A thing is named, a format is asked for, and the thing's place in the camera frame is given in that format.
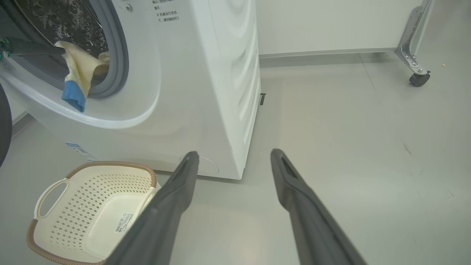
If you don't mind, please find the white barcode basket label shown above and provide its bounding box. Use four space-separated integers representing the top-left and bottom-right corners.
114 212 134 233

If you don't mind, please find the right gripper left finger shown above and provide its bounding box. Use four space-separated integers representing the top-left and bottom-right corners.
105 151 200 265

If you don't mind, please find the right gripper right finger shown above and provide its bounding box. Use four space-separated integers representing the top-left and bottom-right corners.
270 149 368 265

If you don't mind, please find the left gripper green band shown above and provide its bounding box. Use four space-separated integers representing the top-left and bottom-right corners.
0 37 66 61

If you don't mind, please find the round washing machine door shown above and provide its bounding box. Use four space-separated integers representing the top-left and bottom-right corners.
0 83 13 168

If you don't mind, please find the round white filter cover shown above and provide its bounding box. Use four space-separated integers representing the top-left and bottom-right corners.
180 155 220 176

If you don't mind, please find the perforated steel washing machine drum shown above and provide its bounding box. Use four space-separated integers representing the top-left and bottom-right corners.
14 0 109 59

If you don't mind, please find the grey partition stand with caster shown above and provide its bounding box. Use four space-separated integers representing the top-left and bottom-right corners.
394 0 435 87

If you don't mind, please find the pale yellow blue trimmed garment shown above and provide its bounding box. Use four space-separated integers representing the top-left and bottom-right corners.
54 40 111 113

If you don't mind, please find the grey rubber door gasket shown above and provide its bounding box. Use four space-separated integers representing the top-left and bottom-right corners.
88 0 130 99

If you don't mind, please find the cream perforated laundry basket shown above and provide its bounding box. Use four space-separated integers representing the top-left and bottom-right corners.
26 161 162 265

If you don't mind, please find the blue energy label sticker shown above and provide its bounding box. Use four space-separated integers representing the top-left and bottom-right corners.
65 143 98 162

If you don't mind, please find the white front-load washing machine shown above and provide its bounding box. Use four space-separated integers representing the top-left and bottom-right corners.
0 0 262 181

